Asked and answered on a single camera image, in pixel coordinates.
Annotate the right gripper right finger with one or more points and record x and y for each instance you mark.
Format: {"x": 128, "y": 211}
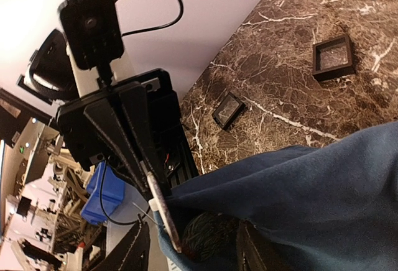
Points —
{"x": 256, "y": 253}

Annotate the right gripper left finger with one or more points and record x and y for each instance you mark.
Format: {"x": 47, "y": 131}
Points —
{"x": 132, "y": 252}

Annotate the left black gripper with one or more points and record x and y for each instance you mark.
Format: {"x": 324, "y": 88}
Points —
{"x": 133, "y": 126}

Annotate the blue garment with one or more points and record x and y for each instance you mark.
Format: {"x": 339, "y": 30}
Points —
{"x": 330, "y": 208}

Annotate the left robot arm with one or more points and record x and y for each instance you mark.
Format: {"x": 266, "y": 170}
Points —
{"x": 54, "y": 73}

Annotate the colourful floral round brooch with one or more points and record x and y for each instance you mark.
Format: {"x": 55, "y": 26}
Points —
{"x": 208, "y": 234}

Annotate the blue plastic bin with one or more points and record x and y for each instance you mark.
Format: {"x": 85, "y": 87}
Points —
{"x": 106, "y": 185}

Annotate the black square box lower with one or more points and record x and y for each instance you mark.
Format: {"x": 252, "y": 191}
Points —
{"x": 228, "y": 110}

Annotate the black square box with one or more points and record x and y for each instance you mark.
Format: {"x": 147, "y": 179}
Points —
{"x": 228, "y": 110}
{"x": 333, "y": 58}

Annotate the black square box upper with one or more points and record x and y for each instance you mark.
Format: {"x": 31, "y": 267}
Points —
{"x": 333, "y": 58}

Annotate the black front rail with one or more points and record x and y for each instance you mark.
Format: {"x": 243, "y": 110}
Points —
{"x": 178, "y": 162}

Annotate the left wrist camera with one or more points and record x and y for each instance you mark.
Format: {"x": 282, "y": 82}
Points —
{"x": 92, "y": 31}

